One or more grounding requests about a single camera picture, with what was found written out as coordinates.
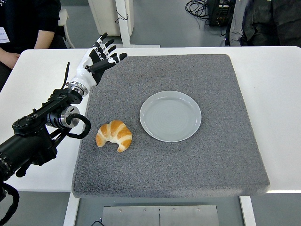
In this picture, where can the golden croissant bread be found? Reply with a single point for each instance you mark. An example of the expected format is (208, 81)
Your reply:
(115, 134)

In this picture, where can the black equipment box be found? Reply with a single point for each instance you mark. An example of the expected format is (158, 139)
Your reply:
(218, 14)

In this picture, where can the round grey plate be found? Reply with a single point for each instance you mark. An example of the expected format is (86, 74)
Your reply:
(170, 117)

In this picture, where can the white office chair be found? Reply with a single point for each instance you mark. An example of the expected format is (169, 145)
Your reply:
(63, 18)

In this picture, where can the grey metal plate with screws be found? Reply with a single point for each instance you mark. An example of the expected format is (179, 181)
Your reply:
(160, 216)

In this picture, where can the grey fabric mat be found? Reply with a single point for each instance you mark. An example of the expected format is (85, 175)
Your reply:
(164, 164)

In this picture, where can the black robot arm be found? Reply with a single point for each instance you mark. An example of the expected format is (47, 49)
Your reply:
(28, 141)

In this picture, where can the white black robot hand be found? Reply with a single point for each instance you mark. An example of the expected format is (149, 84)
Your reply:
(83, 75)

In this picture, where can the seated person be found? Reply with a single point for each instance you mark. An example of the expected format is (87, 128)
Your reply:
(23, 16)

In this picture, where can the white name badge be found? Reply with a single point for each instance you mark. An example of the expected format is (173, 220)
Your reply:
(4, 35)

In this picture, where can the white table leg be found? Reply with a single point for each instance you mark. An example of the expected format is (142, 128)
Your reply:
(248, 212)
(70, 212)

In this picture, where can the standing person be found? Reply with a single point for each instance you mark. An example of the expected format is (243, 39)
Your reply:
(270, 23)

